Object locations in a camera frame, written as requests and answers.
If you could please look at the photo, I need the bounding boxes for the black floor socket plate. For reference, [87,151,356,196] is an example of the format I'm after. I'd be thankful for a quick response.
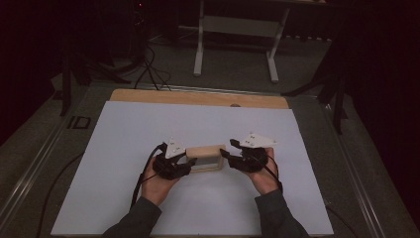
[67,115,92,130]

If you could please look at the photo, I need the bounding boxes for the white metal table frame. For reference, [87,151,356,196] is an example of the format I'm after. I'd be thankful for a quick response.
[177,0,328,83]

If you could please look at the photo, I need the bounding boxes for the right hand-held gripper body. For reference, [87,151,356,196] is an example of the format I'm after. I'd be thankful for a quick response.
[231,132,277,174]

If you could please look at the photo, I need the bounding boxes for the person's right hand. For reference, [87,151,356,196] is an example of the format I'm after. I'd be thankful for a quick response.
[248,148,281,195]

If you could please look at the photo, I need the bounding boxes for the black floor cables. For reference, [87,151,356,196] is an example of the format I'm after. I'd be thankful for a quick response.
[133,46,172,92]

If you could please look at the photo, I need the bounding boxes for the metal floor rail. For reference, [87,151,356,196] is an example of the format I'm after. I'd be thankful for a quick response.
[0,108,75,226]
[145,83,318,97]
[321,102,387,238]

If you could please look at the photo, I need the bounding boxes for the person's left hand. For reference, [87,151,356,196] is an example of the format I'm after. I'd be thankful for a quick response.
[142,165,181,206]

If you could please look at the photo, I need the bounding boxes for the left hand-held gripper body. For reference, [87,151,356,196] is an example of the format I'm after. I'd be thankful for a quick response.
[152,137,192,181]

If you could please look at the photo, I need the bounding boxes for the wooden picture frame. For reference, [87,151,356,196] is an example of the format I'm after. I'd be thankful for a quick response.
[185,144,227,174]

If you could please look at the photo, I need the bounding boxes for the white paper sheet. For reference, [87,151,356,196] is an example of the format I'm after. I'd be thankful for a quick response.
[51,100,335,236]

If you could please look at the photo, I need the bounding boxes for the black metal stand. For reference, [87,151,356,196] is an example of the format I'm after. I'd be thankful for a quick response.
[281,49,350,135]
[58,49,133,117]

